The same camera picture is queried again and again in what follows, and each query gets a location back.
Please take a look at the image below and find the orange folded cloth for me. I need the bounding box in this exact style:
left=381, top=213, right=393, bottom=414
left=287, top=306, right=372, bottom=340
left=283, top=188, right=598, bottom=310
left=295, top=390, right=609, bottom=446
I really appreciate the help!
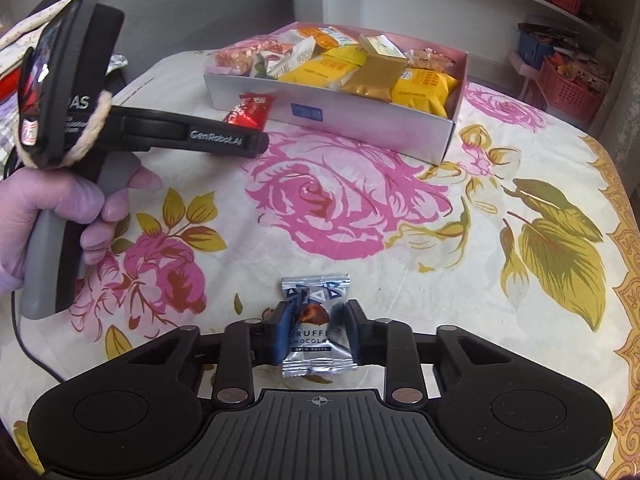
left=0, top=72, right=23, bottom=106

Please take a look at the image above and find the pile of printed cartons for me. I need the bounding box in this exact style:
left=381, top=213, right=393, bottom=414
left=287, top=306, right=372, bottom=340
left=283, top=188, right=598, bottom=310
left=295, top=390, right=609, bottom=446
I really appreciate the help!
left=547, top=42, right=616, bottom=86

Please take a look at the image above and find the red snack packet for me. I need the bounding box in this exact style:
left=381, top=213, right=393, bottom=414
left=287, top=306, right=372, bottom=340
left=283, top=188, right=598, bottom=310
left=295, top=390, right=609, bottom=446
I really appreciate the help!
left=222, top=91, right=277, bottom=128

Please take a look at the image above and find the person's left hand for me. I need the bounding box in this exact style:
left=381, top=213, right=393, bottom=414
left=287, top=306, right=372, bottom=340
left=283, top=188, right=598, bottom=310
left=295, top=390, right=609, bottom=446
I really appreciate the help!
left=0, top=162, right=163, bottom=295

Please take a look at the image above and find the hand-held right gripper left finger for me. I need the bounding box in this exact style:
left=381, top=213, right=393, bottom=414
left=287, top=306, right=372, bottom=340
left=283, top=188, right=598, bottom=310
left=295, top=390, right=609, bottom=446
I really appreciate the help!
left=107, top=301, right=293, bottom=408

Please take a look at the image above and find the blue box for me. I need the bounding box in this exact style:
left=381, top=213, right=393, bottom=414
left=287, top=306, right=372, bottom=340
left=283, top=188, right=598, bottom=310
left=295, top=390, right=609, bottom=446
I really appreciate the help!
left=517, top=30, right=556, bottom=71

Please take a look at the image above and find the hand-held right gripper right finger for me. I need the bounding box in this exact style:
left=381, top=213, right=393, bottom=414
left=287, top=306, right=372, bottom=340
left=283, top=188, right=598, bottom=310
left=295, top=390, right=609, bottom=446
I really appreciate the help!
left=345, top=299, right=538, bottom=408

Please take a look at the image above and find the silver box with pink inside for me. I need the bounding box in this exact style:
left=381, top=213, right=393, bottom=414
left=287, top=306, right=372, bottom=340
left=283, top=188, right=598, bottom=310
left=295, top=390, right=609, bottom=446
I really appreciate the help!
left=202, top=21, right=471, bottom=166

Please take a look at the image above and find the grey sofa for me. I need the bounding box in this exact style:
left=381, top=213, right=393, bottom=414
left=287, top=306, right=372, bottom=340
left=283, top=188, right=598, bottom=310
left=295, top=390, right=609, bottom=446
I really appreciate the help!
left=0, top=0, right=296, bottom=86

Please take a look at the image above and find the grey curtain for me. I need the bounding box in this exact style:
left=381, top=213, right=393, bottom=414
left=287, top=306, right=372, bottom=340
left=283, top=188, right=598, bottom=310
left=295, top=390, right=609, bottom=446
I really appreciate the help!
left=595, top=10, right=640, bottom=151

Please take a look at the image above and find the black cable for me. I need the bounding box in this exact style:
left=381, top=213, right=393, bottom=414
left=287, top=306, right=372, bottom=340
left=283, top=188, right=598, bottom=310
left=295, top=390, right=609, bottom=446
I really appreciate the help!
left=9, top=287, right=68, bottom=381

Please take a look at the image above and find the clear wafer packet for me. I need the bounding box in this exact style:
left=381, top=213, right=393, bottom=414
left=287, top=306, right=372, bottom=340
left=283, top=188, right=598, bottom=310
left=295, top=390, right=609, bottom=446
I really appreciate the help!
left=407, top=47, right=456, bottom=73

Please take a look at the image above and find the pink candy packet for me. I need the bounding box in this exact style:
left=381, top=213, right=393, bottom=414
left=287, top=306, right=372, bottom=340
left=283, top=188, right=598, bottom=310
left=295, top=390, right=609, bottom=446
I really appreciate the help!
left=215, top=35, right=281, bottom=73

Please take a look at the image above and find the gold snack packet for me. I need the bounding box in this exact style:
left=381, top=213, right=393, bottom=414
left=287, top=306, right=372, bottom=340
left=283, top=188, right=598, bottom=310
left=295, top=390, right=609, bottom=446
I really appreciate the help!
left=342, top=54, right=408, bottom=102

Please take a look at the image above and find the folded floral cloth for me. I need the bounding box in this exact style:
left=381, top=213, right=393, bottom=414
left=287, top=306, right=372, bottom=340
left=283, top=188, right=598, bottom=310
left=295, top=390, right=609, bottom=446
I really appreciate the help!
left=0, top=0, right=76, bottom=61

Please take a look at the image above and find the yellow snack packet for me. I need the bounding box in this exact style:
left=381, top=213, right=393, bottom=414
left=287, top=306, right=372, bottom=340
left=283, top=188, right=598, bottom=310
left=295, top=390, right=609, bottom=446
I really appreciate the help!
left=357, top=34, right=408, bottom=61
left=392, top=67, right=461, bottom=116
left=277, top=47, right=371, bottom=86

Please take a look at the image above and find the floral tablecloth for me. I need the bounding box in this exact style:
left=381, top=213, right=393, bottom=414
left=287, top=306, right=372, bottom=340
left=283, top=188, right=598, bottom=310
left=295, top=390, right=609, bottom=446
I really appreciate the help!
left=0, top=50, right=640, bottom=480

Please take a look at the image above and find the silver chocolate truffle packet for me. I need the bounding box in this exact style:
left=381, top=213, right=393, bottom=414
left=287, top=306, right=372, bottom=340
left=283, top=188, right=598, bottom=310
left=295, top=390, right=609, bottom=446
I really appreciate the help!
left=280, top=274, right=357, bottom=380

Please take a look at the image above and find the large pink plastic basket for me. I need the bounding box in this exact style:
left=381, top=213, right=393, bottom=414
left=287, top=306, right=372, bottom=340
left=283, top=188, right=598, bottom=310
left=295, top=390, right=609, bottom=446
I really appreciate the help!
left=537, top=57, right=608, bottom=128

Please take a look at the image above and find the orange and white snack packet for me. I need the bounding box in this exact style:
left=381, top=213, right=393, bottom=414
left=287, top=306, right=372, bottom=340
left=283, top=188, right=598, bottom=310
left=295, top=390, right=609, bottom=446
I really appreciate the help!
left=295, top=25, right=361, bottom=53

